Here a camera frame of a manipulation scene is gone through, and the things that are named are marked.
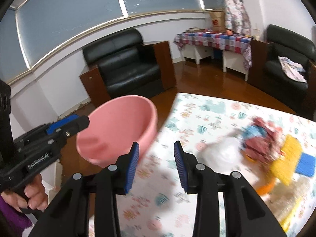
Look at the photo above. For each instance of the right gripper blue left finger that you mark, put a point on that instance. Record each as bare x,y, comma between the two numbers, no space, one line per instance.
132,162

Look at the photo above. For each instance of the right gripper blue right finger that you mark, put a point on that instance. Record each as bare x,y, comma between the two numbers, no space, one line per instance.
182,165

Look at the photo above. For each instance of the white plastic bag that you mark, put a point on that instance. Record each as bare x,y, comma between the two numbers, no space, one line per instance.
223,156

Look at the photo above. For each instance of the yellow foam net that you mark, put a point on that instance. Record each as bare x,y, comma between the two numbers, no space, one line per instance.
283,169

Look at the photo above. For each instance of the pink plastic trash bucket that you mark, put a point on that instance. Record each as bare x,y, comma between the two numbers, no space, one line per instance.
115,126

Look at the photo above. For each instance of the left hand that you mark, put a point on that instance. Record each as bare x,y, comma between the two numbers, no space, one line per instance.
35,191

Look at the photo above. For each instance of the floral tablecloth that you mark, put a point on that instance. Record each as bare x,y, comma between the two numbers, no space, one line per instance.
211,129

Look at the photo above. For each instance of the crumpled red paper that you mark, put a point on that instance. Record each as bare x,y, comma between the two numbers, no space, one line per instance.
263,141

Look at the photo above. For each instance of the orange peel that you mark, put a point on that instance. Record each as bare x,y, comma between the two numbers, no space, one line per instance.
267,187

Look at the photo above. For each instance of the white desk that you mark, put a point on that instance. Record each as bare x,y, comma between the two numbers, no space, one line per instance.
230,60

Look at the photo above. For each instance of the left black leather armchair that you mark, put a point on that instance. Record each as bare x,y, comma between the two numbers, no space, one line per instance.
122,64

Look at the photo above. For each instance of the black leather armchair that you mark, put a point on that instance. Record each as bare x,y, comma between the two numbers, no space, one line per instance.
122,64
267,75

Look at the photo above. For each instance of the yellow plastic wrapper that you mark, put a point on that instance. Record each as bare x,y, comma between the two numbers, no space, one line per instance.
285,223

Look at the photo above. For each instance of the blue foam net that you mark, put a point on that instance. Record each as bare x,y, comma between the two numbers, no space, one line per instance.
306,165

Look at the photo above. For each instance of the plaid tablecloth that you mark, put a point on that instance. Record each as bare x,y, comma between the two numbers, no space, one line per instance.
234,43

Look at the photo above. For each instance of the cloth on armchair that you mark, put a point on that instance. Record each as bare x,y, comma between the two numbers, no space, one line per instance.
293,70

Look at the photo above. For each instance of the brown paper bag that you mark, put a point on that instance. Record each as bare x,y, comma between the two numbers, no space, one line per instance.
218,21

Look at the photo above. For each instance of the plastic cup with straw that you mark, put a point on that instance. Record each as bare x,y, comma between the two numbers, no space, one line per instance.
256,32

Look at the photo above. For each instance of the hanging floral jacket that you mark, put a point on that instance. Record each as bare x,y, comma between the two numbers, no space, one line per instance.
236,17

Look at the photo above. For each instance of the right black leather armchair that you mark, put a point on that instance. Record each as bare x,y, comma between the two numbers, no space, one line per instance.
267,75

